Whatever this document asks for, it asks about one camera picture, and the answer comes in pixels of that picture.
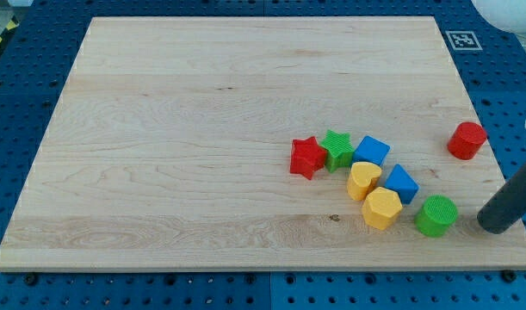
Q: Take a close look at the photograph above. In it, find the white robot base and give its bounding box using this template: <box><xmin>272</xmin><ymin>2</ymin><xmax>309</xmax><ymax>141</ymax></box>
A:
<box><xmin>472</xmin><ymin>0</ymin><xmax>526</xmax><ymax>34</ymax></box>

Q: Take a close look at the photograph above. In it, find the light wooden board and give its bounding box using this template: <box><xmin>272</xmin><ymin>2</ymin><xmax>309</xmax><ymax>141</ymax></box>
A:
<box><xmin>0</xmin><ymin>16</ymin><xmax>526</xmax><ymax>273</ymax></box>

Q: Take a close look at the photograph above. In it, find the red star block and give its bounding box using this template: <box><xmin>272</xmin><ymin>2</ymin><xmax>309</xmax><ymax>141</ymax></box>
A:
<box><xmin>289</xmin><ymin>136</ymin><xmax>327</xmax><ymax>180</ymax></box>

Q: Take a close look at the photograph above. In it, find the green star block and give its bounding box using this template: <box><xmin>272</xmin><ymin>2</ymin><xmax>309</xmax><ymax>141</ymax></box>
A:
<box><xmin>319</xmin><ymin>129</ymin><xmax>354</xmax><ymax>173</ymax></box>

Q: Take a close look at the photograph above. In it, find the yellow heart block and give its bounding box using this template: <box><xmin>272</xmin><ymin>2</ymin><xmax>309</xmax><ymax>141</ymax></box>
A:
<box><xmin>347</xmin><ymin>162</ymin><xmax>382</xmax><ymax>201</ymax></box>

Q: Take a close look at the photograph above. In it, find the blue cube block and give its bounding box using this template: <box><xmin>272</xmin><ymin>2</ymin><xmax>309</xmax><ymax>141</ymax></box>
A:
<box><xmin>352</xmin><ymin>135</ymin><xmax>391</xmax><ymax>166</ymax></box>

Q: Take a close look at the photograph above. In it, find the yellow hexagon block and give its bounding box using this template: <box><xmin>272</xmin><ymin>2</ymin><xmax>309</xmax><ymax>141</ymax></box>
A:
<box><xmin>362</xmin><ymin>187</ymin><xmax>403</xmax><ymax>230</ymax></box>

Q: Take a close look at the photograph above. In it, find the blue triangle block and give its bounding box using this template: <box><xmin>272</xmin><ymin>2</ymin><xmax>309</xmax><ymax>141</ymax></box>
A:
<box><xmin>384</xmin><ymin>164</ymin><xmax>419</xmax><ymax>205</ymax></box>

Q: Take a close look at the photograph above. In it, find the green cylinder block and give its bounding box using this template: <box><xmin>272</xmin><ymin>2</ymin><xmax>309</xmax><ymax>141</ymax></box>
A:
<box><xmin>414</xmin><ymin>195</ymin><xmax>458</xmax><ymax>238</ymax></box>

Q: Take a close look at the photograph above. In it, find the red cylinder block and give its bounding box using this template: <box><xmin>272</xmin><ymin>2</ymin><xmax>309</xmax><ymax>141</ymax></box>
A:
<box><xmin>447</xmin><ymin>121</ymin><xmax>487</xmax><ymax>160</ymax></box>

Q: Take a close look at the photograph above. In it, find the white fiducial marker tag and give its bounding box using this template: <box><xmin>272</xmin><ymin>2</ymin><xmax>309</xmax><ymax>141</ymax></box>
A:
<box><xmin>446</xmin><ymin>30</ymin><xmax>482</xmax><ymax>51</ymax></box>

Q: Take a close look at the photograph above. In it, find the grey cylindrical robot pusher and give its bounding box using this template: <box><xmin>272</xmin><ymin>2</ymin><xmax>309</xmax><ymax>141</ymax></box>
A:
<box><xmin>476</xmin><ymin>102</ymin><xmax>526</xmax><ymax>235</ymax></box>

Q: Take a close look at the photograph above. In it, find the yellow black hazard tape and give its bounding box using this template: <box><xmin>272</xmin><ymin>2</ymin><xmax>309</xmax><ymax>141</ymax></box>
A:
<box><xmin>0</xmin><ymin>15</ymin><xmax>20</xmax><ymax>55</ymax></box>

